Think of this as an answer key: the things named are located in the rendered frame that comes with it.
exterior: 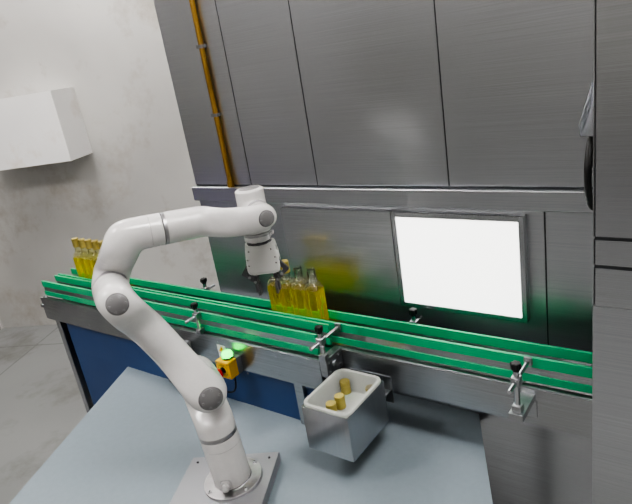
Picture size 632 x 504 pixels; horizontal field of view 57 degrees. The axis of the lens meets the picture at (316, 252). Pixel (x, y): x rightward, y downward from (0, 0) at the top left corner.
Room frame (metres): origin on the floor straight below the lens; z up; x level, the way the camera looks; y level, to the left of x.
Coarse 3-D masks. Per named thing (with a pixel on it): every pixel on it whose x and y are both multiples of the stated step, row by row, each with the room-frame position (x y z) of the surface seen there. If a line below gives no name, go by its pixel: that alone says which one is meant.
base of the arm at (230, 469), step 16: (208, 448) 1.47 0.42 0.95; (224, 448) 1.47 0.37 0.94; (240, 448) 1.51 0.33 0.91; (208, 464) 1.50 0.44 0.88; (224, 464) 1.47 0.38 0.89; (240, 464) 1.49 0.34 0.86; (256, 464) 1.56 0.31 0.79; (208, 480) 1.54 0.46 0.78; (224, 480) 1.47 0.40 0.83; (240, 480) 1.48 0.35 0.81; (256, 480) 1.49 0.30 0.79; (208, 496) 1.47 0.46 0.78; (224, 496) 1.45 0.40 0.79; (240, 496) 1.44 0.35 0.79
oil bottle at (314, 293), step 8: (304, 288) 1.88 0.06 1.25; (312, 288) 1.86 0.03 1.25; (320, 288) 1.88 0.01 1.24; (312, 296) 1.86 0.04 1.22; (320, 296) 1.87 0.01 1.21; (312, 304) 1.87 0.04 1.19; (320, 304) 1.86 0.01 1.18; (312, 312) 1.87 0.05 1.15; (320, 312) 1.86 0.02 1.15; (328, 320) 1.89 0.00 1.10
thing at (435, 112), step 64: (256, 0) 2.11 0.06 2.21; (320, 0) 1.95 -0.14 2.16; (384, 0) 1.81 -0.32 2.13; (448, 0) 1.69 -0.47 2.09; (512, 0) 1.58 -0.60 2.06; (576, 0) 1.49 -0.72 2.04; (192, 64) 2.34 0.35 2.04; (256, 64) 2.14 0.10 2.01; (320, 64) 1.97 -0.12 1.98; (384, 64) 1.82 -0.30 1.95; (448, 64) 1.70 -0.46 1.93; (512, 64) 1.59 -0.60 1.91; (576, 64) 1.49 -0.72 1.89; (192, 128) 2.39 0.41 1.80; (256, 128) 2.17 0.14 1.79; (320, 128) 1.99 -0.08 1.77; (384, 128) 1.84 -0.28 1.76; (448, 128) 1.71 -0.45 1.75; (512, 128) 1.59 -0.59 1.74; (576, 128) 1.49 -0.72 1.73; (320, 192) 1.99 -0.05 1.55; (384, 192) 1.83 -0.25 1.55; (448, 192) 1.69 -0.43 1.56; (512, 192) 1.57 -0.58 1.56; (576, 192) 1.47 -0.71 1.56; (576, 256) 1.49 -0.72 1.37; (448, 320) 1.74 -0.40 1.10; (576, 320) 1.49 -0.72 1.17
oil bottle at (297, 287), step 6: (294, 282) 1.92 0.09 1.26; (300, 282) 1.91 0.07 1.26; (306, 282) 1.92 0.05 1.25; (294, 288) 1.91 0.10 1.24; (300, 288) 1.89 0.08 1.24; (294, 294) 1.91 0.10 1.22; (300, 294) 1.90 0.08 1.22; (294, 300) 1.92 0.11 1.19; (300, 300) 1.90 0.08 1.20; (294, 306) 1.92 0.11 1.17; (300, 306) 1.90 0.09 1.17; (300, 312) 1.91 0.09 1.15; (306, 312) 1.89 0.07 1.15
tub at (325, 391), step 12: (336, 372) 1.68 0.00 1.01; (348, 372) 1.68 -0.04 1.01; (360, 372) 1.66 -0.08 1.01; (324, 384) 1.63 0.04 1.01; (336, 384) 1.67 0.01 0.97; (360, 384) 1.65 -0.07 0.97; (312, 396) 1.57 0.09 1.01; (324, 396) 1.61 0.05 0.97; (348, 396) 1.64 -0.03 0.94; (360, 396) 1.63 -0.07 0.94; (312, 408) 1.51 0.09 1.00; (324, 408) 1.49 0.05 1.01; (348, 408) 1.57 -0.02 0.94
